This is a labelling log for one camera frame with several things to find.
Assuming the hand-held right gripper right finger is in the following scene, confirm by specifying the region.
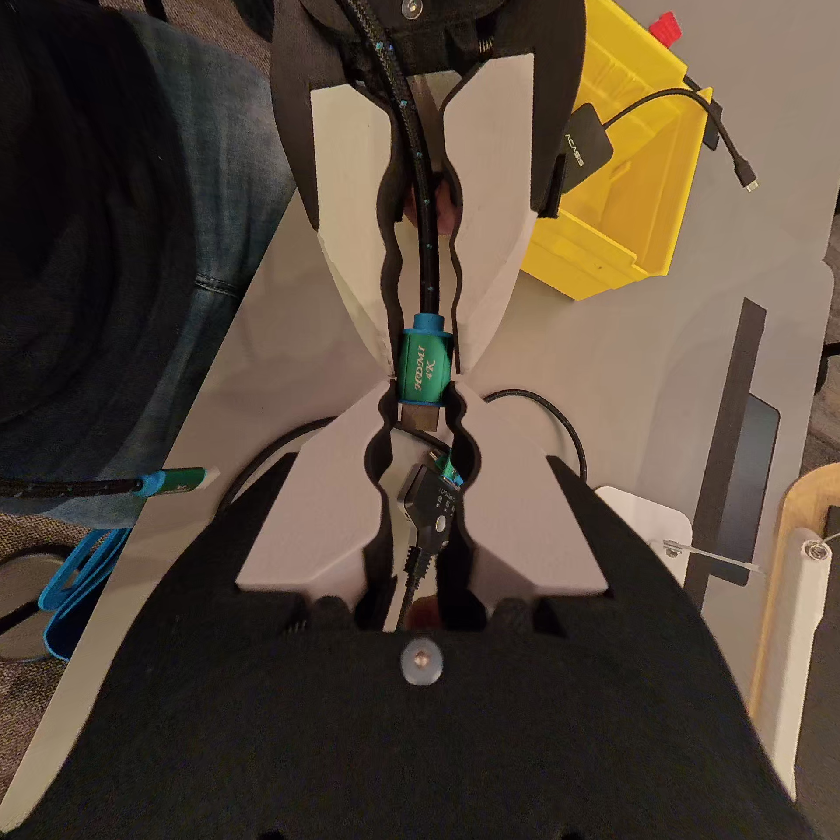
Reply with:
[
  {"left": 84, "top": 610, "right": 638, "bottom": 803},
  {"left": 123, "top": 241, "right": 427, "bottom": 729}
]
[{"left": 455, "top": 382, "right": 610, "bottom": 613}]

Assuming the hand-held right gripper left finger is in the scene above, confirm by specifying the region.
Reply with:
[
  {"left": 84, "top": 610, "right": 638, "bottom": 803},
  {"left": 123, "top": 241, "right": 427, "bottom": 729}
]
[{"left": 235, "top": 379, "right": 395, "bottom": 601}]

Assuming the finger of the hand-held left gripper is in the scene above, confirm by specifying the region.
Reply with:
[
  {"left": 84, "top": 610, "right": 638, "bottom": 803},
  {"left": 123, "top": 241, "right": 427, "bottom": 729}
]
[
  {"left": 441, "top": 54, "right": 541, "bottom": 375},
  {"left": 307, "top": 80, "right": 409, "bottom": 382}
]

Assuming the black adapter box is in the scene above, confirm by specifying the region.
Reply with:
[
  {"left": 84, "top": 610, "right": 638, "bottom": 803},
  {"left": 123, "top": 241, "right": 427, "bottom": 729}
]
[{"left": 553, "top": 101, "right": 616, "bottom": 194}]

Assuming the black Fosmon HDMI switch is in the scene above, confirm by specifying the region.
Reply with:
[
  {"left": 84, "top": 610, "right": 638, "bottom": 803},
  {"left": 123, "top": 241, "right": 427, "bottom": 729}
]
[{"left": 217, "top": 416, "right": 462, "bottom": 632}]

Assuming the yellow plastic bin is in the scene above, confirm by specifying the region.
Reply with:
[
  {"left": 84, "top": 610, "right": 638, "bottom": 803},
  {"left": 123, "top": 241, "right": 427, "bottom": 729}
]
[{"left": 521, "top": 0, "right": 714, "bottom": 301}]

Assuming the white panel stand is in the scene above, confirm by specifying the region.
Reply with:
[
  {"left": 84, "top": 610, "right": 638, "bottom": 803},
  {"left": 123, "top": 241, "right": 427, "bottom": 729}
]
[{"left": 594, "top": 484, "right": 840, "bottom": 802}]

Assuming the person's jeans leg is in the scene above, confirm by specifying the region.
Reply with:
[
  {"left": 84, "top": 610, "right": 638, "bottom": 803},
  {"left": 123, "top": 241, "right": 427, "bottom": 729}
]
[{"left": 125, "top": 13, "right": 296, "bottom": 526}]

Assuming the round grey disc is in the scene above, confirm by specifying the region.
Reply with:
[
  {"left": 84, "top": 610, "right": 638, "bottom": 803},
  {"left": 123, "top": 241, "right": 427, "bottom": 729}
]
[{"left": 0, "top": 551, "right": 67, "bottom": 662}]

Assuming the thin black cable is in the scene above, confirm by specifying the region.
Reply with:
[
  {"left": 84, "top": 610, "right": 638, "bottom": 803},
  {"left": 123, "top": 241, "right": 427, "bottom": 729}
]
[{"left": 604, "top": 85, "right": 762, "bottom": 194}]

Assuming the blue strap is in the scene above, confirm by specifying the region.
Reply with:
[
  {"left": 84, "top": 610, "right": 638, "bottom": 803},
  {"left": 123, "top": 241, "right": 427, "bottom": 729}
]
[{"left": 38, "top": 525, "right": 132, "bottom": 662}]

